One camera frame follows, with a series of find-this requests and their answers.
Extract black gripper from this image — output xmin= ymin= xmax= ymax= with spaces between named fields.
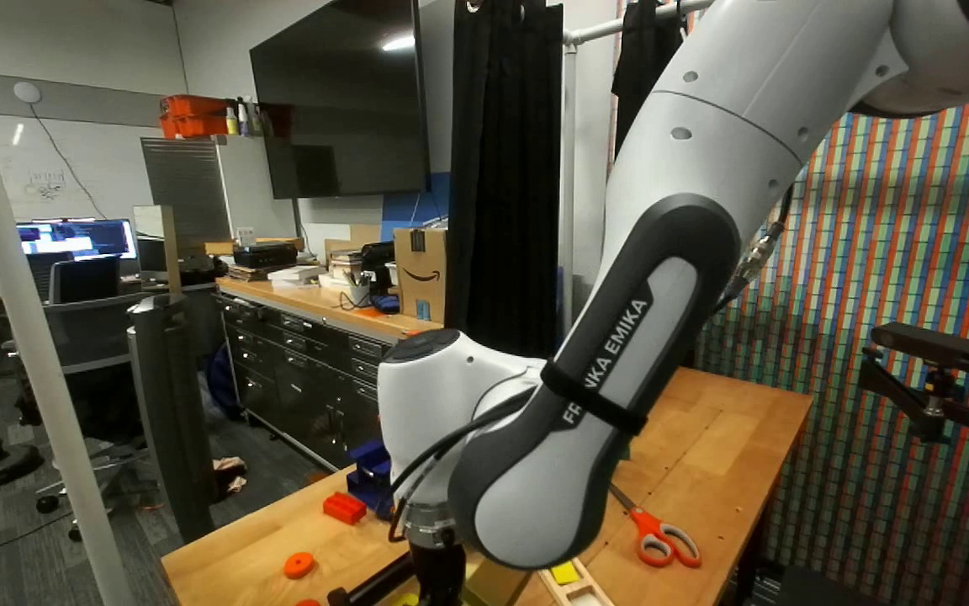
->
xmin=407 ymin=539 xmax=468 ymax=606

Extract grey rolling board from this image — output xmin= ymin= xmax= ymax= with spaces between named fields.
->
xmin=139 ymin=135 xmax=298 ymax=250

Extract orange rectangular brick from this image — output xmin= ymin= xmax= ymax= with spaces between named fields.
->
xmin=320 ymin=487 xmax=369 ymax=529

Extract blue hex key holder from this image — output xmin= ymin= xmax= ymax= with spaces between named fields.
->
xmin=342 ymin=436 xmax=396 ymax=523

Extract yellow wooden cube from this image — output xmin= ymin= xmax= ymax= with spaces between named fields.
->
xmin=545 ymin=560 xmax=584 ymax=590

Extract black drawer cabinet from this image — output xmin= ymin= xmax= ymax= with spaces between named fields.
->
xmin=212 ymin=275 xmax=443 ymax=472

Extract Amazon cardboard box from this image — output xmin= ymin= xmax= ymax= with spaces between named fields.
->
xmin=390 ymin=225 xmax=452 ymax=331

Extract dark grey upright panel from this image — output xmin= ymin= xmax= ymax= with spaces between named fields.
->
xmin=126 ymin=294 xmax=218 ymax=544

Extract black curtain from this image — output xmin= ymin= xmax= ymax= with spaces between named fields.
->
xmin=443 ymin=0 xmax=567 ymax=362

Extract wooden plank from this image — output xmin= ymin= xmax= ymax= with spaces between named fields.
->
xmin=159 ymin=202 xmax=190 ymax=303

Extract white pole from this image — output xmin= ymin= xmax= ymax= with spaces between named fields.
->
xmin=0 ymin=9 xmax=133 ymax=606

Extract monitor with blue screen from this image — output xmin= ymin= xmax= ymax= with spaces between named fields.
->
xmin=12 ymin=216 xmax=141 ymax=270

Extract orange storage box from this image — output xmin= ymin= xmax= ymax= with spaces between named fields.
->
xmin=159 ymin=91 xmax=233 ymax=141

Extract multicoloured woven backdrop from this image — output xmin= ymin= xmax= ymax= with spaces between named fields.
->
xmin=685 ymin=86 xmax=969 ymax=606

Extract long black handle bar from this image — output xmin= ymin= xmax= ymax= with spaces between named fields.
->
xmin=324 ymin=553 xmax=417 ymax=606

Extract orange handled scissors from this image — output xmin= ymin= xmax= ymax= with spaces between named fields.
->
xmin=611 ymin=484 xmax=707 ymax=573

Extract black wall television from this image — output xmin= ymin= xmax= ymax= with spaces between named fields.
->
xmin=247 ymin=0 xmax=434 ymax=202

